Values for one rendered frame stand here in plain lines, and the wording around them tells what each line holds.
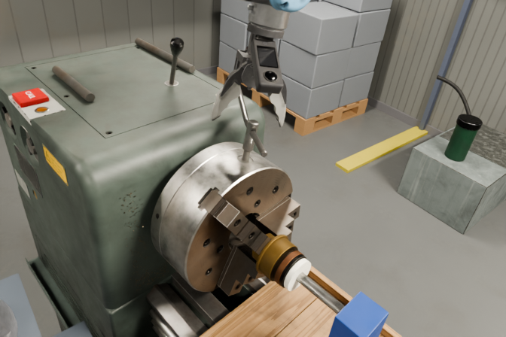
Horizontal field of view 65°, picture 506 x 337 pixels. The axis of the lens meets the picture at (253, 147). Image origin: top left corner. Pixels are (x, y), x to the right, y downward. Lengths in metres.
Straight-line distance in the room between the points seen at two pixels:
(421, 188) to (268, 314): 2.04
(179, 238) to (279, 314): 0.33
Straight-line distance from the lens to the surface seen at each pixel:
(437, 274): 2.54
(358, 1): 3.35
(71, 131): 0.90
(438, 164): 2.75
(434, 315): 2.34
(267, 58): 0.74
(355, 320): 0.75
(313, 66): 3.14
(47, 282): 1.57
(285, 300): 1.02
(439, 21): 3.70
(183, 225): 0.78
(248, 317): 0.98
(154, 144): 0.84
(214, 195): 0.76
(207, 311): 1.01
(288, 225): 0.88
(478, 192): 2.70
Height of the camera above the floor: 1.70
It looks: 33 degrees down
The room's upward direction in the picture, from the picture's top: 6 degrees clockwise
